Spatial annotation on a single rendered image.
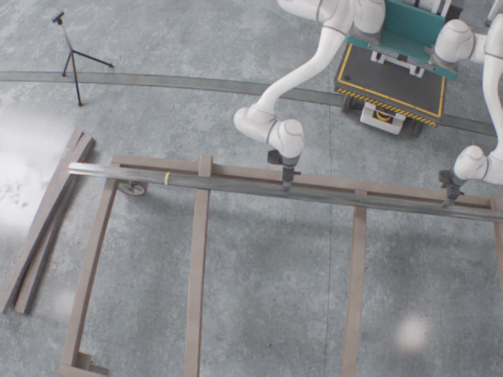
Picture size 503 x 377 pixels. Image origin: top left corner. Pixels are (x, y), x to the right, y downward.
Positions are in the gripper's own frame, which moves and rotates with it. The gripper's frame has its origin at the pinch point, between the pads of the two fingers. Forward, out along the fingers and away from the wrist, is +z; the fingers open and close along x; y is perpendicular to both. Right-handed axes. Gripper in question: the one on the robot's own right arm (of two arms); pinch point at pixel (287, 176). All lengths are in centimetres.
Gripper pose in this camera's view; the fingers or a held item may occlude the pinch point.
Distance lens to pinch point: 194.9
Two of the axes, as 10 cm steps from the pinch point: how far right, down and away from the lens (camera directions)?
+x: 0.9, -8.8, 4.6
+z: 0.1, 4.7, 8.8
